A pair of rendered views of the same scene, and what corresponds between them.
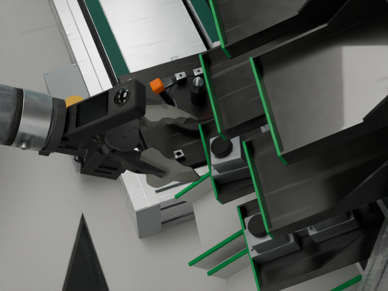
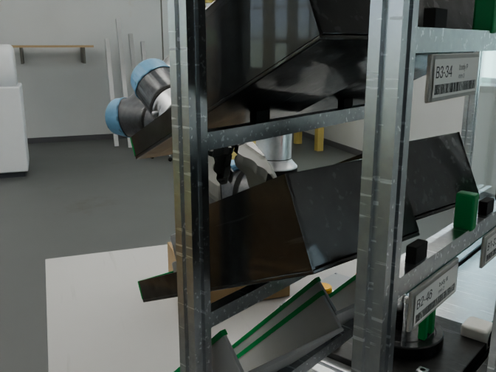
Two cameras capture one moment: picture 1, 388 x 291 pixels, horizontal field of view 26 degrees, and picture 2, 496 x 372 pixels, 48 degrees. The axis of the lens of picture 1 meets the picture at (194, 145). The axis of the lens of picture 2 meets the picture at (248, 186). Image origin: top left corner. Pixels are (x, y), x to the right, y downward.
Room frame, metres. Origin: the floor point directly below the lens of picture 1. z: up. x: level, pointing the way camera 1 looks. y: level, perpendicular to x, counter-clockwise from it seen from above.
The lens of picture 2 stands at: (0.29, -0.64, 1.46)
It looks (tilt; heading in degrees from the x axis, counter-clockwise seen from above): 14 degrees down; 61
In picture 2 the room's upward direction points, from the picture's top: straight up
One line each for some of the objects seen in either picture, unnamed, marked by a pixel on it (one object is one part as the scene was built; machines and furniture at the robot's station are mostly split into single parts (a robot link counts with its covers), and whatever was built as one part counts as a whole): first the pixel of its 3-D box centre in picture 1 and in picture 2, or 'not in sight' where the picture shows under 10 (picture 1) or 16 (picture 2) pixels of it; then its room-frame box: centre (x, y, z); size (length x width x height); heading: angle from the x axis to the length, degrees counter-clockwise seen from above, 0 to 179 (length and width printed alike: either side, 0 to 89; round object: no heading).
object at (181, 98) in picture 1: (198, 101); (401, 331); (0.94, -0.01, 0.98); 0.14 x 0.14 x 0.02
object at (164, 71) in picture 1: (198, 108); (400, 342); (0.94, -0.01, 0.96); 0.24 x 0.24 x 0.02; 21
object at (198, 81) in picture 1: (198, 82); (403, 300); (0.94, -0.01, 1.04); 0.02 x 0.02 x 0.03
